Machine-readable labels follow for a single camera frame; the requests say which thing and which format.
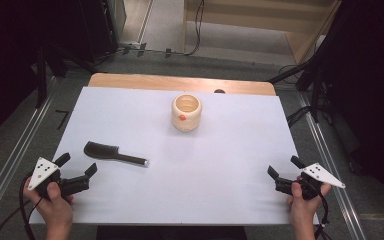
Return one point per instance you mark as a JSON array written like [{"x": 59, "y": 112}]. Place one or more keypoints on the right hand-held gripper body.
[{"x": 323, "y": 175}]

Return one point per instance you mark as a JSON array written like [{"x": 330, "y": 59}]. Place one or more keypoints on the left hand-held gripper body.
[{"x": 43, "y": 173}]

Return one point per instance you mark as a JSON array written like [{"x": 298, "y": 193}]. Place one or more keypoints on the black comb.
[{"x": 101, "y": 151}]

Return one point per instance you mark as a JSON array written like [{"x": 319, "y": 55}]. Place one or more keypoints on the cream wooden cup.
[{"x": 186, "y": 124}]

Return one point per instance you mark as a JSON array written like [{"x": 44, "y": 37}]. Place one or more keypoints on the person's left hand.
[{"x": 55, "y": 210}]

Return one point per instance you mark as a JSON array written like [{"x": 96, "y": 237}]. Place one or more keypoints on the person's right hand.
[{"x": 301, "y": 208}]

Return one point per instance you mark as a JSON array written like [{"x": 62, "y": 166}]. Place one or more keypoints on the black metal stand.
[
  {"x": 315, "y": 93},
  {"x": 41, "y": 76}
]

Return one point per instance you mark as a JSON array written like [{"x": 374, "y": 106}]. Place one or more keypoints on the white paper mat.
[{"x": 196, "y": 173}]

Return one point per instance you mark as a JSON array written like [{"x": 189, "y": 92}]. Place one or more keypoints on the light wooden shelf unit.
[{"x": 300, "y": 40}]

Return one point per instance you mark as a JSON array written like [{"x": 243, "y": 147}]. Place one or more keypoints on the dark cabinet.
[{"x": 93, "y": 30}]

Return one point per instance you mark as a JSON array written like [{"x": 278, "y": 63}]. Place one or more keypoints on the aluminium floor rail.
[
  {"x": 13, "y": 156},
  {"x": 330, "y": 160}
]

